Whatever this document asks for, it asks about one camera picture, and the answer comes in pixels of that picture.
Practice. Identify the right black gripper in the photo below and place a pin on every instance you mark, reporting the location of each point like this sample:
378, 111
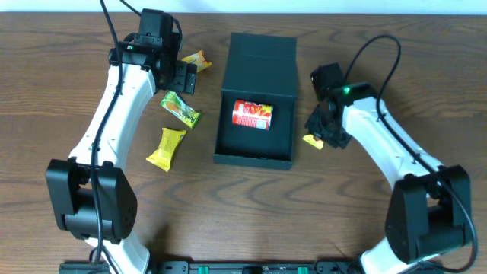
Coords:
324, 127

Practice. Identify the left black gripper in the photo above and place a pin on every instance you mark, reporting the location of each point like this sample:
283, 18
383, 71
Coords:
186, 77

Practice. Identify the yellow brown chocolate snack packet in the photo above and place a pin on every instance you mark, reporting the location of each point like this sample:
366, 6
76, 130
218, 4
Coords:
314, 141

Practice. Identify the orange cracker snack packet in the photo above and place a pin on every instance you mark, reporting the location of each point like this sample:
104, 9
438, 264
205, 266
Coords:
199, 59

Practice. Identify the red Pringles can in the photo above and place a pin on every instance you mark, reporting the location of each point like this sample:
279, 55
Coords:
250, 114

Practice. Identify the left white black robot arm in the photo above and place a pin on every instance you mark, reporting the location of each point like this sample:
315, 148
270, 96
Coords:
90, 194

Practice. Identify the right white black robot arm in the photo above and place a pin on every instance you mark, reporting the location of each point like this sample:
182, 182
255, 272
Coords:
430, 207

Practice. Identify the green orange snack packet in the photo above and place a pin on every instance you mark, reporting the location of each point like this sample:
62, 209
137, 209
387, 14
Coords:
173, 103

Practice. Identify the dark green open gift box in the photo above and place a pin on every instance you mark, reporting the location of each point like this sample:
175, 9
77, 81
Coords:
260, 69

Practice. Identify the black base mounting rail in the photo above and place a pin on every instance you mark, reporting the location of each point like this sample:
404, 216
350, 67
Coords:
322, 267

